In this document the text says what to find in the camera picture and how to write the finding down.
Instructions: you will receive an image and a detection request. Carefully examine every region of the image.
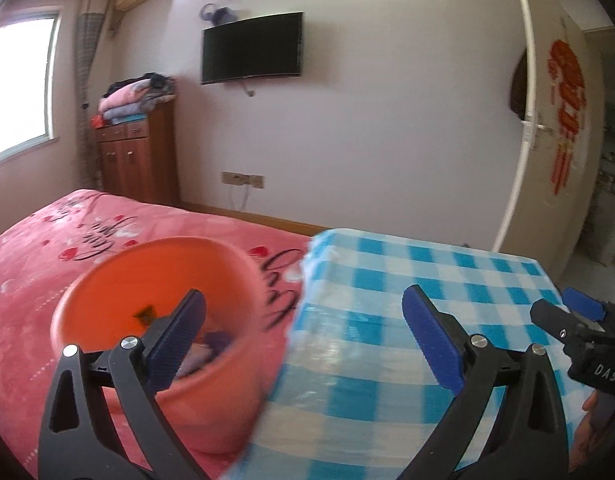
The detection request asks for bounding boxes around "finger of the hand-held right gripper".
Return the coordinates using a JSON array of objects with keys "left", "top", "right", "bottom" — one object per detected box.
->
[
  {"left": 562, "top": 287, "right": 615, "bottom": 336},
  {"left": 530, "top": 299, "right": 588, "bottom": 356}
]

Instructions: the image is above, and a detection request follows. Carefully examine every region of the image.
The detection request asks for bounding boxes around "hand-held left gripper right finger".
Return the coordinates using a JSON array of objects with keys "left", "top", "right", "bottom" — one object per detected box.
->
[{"left": 400, "top": 284, "right": 571, "bottom": 480}]

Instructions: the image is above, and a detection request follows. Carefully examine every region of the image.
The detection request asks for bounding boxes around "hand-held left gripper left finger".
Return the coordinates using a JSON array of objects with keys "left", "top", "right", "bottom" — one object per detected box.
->
[{"left": 37, "top": 288, "right": 208, "bottom": 480}]

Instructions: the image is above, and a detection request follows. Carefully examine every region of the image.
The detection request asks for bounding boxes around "orange plastic bucket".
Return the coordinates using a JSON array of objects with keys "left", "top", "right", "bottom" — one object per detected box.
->
[{"left": 50, "top": 236, "right": 308, "bottom": 453}]

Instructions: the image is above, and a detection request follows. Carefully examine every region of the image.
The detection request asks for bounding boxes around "person's right hand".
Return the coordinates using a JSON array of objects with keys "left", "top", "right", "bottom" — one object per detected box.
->
[{"left": 572, "top": 391, "right": 615, "bottom": 466}]

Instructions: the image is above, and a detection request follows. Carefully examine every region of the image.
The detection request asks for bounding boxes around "blue checkered tablecloth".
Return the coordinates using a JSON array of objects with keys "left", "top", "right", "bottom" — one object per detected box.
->
[{"left": 227, "top": 228, "right": 593, "bottom": 480}]

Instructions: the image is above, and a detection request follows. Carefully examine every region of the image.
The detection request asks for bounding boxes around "wooden baseboard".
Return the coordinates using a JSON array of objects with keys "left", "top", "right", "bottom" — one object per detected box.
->
[{"left": 180, "top": 201, "right": 333, "bottom": 237}]

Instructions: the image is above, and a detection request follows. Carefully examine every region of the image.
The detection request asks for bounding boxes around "pink printed blanket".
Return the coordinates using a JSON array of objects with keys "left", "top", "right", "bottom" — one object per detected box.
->
[{"left": 0, "top": 189, "right": 318, "bottom": 480}]

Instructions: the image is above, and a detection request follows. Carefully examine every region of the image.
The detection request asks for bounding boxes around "wooden cabinet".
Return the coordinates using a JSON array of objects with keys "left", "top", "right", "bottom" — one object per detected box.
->
[{"left": 96, "top": 95, "right": 180, "bottom": 206}]

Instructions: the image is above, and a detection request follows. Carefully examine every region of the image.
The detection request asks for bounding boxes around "red door decoration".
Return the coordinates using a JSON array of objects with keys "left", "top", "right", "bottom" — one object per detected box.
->
[{"left": 547, "top": 39, "right": 588, "bottom": 196}]

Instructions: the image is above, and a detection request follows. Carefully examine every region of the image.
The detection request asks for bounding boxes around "white door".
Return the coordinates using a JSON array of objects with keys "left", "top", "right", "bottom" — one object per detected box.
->
[{"left": 492, "top": 0, "right": 605, "bottom": 281}]

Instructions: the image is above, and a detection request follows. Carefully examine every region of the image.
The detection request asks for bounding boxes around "dark hanging bag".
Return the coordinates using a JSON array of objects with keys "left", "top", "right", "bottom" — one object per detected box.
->
[{"left": 510, "top": 50, "right": 531, "bottom": 122}]

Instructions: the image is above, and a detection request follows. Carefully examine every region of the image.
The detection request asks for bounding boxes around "stack of folded clothes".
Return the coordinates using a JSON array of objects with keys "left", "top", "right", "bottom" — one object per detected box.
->
[{"left": 90, "top": 74, "right": 177, "bottom": 128}]

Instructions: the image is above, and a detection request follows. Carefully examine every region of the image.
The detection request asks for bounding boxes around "grey checked curtain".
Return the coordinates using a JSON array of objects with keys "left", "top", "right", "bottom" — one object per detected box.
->
[{"left": 74, "top": 0, "right": 113, "bottom": 191}]

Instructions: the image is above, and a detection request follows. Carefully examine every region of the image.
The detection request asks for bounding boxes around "window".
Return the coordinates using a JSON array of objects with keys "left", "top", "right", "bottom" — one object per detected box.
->
[{"left": 0, "top": 10, "right": 63, "bottom": 166}]

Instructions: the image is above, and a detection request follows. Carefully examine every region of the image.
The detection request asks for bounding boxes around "wall socket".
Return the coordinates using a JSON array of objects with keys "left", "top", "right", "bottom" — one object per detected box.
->
[{"left": 221, "top": 171, "right": 264, "bottom": 190}]

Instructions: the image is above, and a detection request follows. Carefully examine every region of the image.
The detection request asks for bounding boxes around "white door handle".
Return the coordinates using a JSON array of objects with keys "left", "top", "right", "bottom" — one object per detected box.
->
[{"left": 522, "top": 115, "right": 555, "bottom": 151}]

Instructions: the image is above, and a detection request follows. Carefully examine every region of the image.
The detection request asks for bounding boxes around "black wall television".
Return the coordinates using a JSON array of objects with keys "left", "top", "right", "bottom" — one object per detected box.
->
[{"left": 201, "top": 11, "right": 305, "bottom": 86}]

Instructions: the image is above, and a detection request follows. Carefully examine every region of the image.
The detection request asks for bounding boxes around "blue wall ornament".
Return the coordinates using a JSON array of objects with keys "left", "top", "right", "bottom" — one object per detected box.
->
[{"left": 200, "top": 4, "right": 238, "bottom": 26}]

